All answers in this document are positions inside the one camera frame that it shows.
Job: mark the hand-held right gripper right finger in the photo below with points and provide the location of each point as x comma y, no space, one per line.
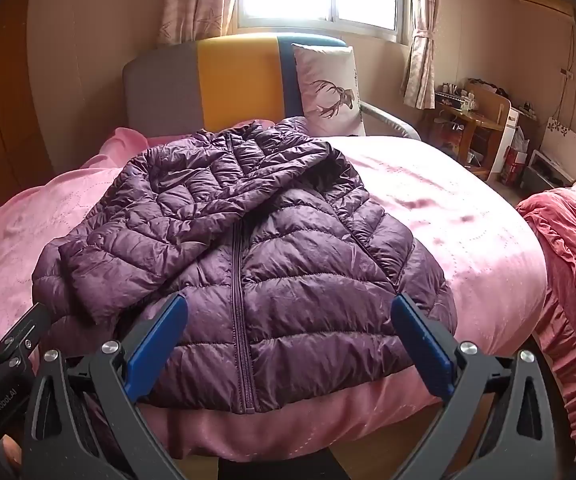
420,337

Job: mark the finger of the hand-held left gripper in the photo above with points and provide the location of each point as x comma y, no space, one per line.
22,332

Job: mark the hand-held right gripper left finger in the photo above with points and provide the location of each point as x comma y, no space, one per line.
160,340

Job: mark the purple down jacket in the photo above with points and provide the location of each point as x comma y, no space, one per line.
268,260

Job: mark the person's left hand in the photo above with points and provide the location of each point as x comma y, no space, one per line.
11,455

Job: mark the pink bed sheet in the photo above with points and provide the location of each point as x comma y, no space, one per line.
468,240

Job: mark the red ruffled blanket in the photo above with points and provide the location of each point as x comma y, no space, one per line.
573,240

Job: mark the red bag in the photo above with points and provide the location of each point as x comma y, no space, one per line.
513,165

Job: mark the black storage box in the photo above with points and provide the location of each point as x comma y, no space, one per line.
548,172

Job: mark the cluttered wooden desk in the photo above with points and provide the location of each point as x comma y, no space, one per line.
460,122

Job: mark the leaf print cardboard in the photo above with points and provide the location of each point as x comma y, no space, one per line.
563,135

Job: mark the white deer print pillow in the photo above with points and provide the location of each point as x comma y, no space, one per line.
328,90

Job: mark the grey yellow blue headboard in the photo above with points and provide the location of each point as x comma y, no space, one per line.
233,80

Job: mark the grey padded rail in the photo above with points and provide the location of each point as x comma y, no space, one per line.
393,122

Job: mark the wall air conditioner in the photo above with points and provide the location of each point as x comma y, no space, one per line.
543,2

